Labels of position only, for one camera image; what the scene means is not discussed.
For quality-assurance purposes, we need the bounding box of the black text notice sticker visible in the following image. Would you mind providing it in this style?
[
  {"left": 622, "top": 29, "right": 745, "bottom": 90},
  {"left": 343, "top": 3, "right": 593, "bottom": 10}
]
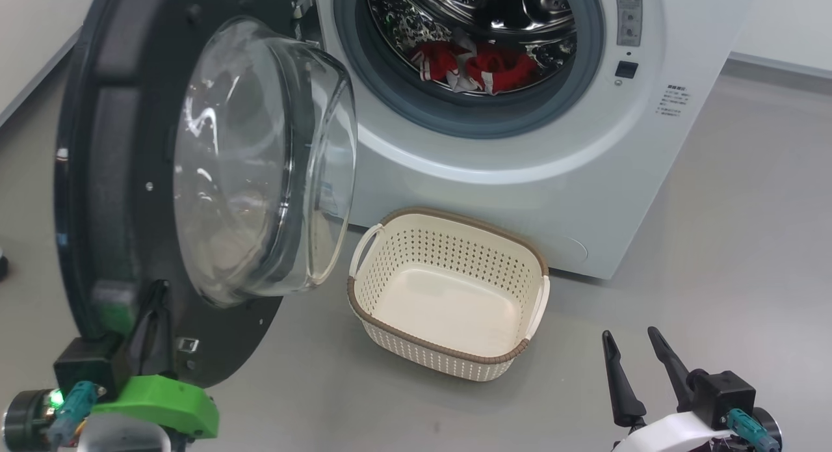
[{"left": 656, "top": 85, "right": 691, "bottom": 118}]

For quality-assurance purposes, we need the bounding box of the stainless steel washing machine drum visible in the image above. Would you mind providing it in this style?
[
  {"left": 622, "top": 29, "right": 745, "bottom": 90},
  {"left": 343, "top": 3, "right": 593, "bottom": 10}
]
[{"left": 364, "top": 0, "right": 579, "bottom": 95}]

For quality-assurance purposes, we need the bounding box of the black round glass washer door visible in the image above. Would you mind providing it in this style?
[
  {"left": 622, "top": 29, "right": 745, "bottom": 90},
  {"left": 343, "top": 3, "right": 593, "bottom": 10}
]
[{"left": 53, "top": 0, "right": 358, "bottom": 388}]

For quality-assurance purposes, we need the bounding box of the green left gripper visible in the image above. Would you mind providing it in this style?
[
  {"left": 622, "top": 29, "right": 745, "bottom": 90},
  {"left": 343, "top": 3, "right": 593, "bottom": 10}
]
[{"left": 78, "top": 280, "right": 220, "bottom": 452}]

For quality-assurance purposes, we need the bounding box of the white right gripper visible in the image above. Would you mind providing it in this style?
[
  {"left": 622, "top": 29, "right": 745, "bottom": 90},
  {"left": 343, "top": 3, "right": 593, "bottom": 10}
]
[{"left": 601, "top": 326, "right": 742, "bottom": 452}]

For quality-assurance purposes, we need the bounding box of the cream perforated laundry basket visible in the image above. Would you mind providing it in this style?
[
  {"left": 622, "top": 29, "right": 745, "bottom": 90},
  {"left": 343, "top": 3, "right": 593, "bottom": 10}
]
[{"left": 346, "top": 207, "right": 551, "bottom": 382}]

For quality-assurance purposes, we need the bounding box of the grey warning label sticker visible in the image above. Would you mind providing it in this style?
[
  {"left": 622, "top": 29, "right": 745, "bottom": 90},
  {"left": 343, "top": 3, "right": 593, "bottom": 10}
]
[{"left": 614, "top": 0, "right": 644, "bottom": 47}]

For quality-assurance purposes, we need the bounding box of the white front-load washing machine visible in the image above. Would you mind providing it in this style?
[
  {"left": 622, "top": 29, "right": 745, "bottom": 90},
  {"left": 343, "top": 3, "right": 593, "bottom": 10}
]
[{"left": 292, "top": 0, "right": 761, "bottom": 280}]

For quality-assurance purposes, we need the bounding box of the red white clothing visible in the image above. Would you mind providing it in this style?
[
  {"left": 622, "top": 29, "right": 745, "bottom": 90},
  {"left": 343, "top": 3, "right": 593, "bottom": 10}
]
[{"left": 409, "top": 39, "right": 540, "bottom": 95}]

